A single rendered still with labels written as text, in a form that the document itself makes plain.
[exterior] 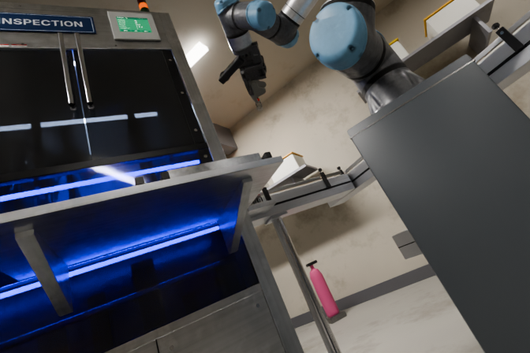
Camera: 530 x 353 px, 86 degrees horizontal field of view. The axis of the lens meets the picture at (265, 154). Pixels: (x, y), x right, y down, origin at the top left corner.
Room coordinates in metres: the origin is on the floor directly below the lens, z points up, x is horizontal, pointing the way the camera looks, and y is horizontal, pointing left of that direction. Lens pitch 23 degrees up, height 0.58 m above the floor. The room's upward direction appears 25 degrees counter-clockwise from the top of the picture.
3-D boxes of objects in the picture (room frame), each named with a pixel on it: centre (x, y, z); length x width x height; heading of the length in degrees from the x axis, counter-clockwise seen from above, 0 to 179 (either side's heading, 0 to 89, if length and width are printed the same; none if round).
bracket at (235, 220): (0.90, 0.16, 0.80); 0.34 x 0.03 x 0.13; 32
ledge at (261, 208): (1.21, 0.13, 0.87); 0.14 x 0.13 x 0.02; 32
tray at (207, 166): (0.83, 0.21, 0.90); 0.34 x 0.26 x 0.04; 31
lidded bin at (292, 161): (3.45, -0.19, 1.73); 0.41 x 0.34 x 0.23; 66
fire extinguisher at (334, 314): (3.60, 0.06, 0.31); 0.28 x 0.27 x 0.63; 156
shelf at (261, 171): (0.78, 0.38, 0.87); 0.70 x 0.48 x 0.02; 122
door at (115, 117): (0.97, 0.40, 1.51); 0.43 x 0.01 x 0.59; 122
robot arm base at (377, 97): (0.62, -0.34, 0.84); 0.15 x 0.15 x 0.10
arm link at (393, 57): (0.62, -0.33, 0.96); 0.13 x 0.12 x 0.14; 145
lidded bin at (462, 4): (2.52, -2.31, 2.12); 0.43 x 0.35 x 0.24; 66
